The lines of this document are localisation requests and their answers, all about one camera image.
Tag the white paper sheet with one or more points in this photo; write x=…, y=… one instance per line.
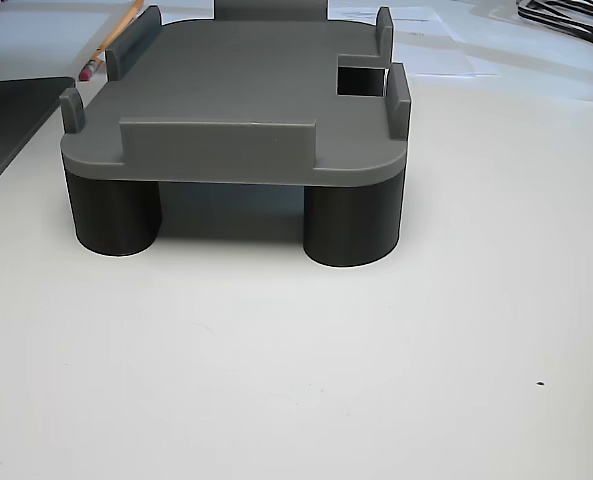
x=426, y=20

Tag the grey holder with black legs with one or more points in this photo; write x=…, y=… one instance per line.
x=236, y=90

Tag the yellow pencil with pink eraser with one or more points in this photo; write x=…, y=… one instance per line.
x=107, y=42

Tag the dark grey flat mat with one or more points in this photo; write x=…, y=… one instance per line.
x=11, y=120

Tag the black thin frame stack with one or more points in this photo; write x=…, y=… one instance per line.
x=571, y=17

